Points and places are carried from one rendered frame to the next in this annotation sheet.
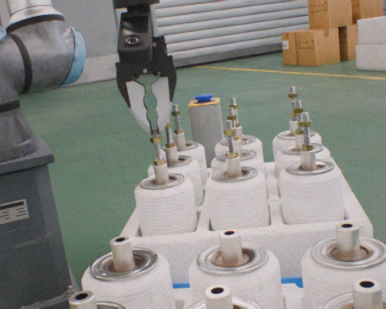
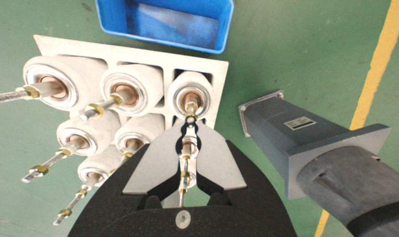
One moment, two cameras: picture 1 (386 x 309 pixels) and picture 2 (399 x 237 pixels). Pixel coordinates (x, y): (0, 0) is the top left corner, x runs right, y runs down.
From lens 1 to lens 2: 0.76 m
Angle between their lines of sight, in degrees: 48
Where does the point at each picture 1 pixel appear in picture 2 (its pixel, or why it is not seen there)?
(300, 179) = (57, 62)
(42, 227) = (271, 121)
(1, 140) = (353, 168)
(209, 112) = not seen: hidden behind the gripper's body
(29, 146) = (311, 170)
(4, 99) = not seen: outside the picture
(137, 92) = (212, 159)
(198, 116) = not seen: hidden behind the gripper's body
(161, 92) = (159, 157)
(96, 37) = not seen: outside the picture
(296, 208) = (88, 63)
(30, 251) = (272, 112)
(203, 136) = (171, 201)
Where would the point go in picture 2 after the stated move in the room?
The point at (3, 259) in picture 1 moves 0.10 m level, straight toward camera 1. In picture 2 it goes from (286, 107) to (285, 78)
